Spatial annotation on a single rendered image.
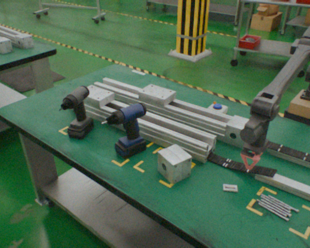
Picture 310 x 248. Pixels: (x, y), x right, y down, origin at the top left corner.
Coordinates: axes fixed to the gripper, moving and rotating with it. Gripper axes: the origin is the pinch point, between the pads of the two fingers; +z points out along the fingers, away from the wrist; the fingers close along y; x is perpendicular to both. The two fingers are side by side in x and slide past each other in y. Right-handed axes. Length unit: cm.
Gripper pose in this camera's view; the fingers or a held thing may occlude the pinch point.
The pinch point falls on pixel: (252, 162)
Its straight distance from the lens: 126.6
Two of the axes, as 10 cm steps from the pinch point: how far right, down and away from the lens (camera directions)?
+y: -5.7, 4.4, -6.9
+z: 0.0, 8.5, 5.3
